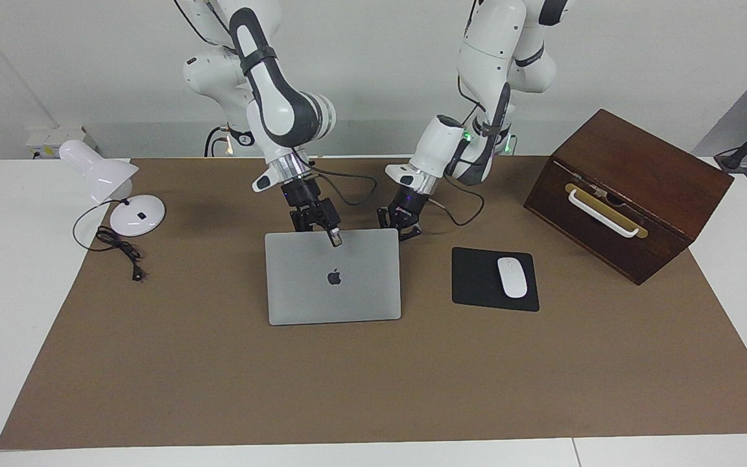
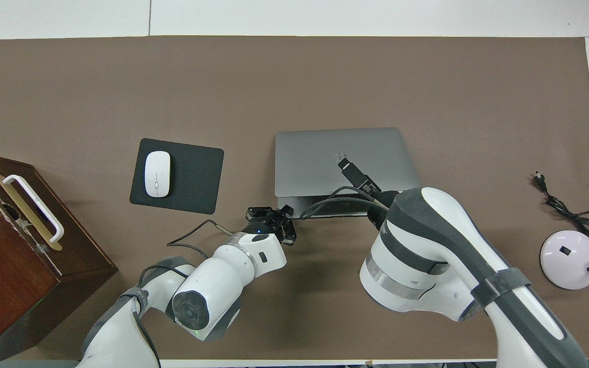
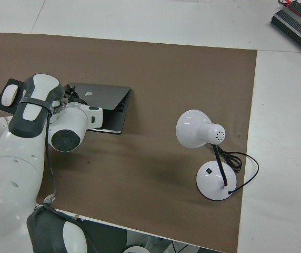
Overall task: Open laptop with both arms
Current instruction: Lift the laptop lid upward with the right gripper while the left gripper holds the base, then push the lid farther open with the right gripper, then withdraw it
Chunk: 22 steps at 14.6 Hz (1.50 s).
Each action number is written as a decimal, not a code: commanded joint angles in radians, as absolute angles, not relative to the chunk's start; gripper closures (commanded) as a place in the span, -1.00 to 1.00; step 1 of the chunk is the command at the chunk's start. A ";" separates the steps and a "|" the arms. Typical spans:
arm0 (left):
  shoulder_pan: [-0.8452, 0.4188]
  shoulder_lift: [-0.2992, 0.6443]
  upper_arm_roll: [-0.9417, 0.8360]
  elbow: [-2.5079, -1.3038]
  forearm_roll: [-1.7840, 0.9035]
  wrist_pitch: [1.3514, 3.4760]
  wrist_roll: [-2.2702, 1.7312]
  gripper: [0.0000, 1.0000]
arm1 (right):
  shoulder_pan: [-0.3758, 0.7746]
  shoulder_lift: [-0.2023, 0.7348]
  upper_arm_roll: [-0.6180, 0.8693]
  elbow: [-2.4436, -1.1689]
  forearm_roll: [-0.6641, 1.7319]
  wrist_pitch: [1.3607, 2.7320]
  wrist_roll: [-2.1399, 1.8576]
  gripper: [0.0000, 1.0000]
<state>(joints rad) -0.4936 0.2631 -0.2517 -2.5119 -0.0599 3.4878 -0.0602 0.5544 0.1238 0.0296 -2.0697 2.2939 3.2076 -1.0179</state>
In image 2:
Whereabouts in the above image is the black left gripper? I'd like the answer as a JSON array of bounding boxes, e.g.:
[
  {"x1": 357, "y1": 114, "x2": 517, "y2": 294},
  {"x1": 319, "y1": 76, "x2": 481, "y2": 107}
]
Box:
[{"x1": 245, "y1": 204, "x2": 298, "y2": 246}]

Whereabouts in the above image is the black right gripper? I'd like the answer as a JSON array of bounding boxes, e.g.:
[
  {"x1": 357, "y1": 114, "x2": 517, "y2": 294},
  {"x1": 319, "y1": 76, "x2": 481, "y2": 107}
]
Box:
[{"x1": 337, "y1": 157, "x2": 398, "y2": 228}]

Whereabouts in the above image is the silver Apple laptop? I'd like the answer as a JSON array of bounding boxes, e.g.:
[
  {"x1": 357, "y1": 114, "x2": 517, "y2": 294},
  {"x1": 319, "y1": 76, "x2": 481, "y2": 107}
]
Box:
[{"x1": 275, "y1": 127, "x2": 422, "y2": 219}]

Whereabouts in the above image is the black mouse pad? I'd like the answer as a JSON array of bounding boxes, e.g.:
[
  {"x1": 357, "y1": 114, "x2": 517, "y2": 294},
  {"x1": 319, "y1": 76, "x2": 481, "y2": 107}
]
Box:
[{"x1": 129, "y1": 138, "x2": 224, "y2": 215}]

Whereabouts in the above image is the brown paper table mat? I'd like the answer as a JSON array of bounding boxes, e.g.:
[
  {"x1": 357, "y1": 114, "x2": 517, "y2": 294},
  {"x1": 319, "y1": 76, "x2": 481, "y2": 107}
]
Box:
[{"x1": 0, "y1": 36, "x2": 589, "y2": 361}]

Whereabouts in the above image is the white computer mouse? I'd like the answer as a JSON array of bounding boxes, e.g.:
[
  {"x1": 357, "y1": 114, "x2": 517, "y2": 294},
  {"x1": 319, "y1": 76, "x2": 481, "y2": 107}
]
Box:
[{"x1": 144, "y1": 151, "x2": 171, "y2": 198}]

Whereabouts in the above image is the white desk lamp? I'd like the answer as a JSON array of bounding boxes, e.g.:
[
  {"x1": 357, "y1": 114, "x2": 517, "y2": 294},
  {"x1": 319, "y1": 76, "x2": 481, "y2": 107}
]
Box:
[{"x1": 540, "y1": 183, "x2": 589, "y2": 290}]

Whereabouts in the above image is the dark brown wooden box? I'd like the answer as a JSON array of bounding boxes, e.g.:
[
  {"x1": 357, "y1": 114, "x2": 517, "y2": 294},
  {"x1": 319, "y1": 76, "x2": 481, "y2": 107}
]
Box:
[{"x1": 0, "y1": 149, "x2": 119, "y2": 367}]

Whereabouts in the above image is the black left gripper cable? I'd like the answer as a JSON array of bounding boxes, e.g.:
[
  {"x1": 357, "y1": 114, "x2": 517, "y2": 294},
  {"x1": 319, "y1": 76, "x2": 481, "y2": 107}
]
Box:
[{"x1": 133, "y1": 219, "x2": 235, "y2": 368}]

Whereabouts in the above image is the black lamp power cable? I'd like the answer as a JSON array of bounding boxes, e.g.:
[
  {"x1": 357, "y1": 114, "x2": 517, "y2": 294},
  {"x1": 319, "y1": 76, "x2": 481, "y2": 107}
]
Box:
[{"x1": 534, "y1": 173, "x2": 589, "y2": 280}]

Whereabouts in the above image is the brass handle plate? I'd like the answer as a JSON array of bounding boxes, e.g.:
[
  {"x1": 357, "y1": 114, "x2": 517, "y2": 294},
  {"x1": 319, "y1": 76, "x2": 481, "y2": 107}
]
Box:
[{"x1": 0, "y1": 174, "x2": 63, "y2": 252}]

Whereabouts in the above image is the white box handle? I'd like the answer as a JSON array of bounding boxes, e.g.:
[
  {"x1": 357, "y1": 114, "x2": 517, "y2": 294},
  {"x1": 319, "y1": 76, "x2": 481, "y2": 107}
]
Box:
[{"x1": 2, "y1": 175, "x2": 65, "y2": 243}]

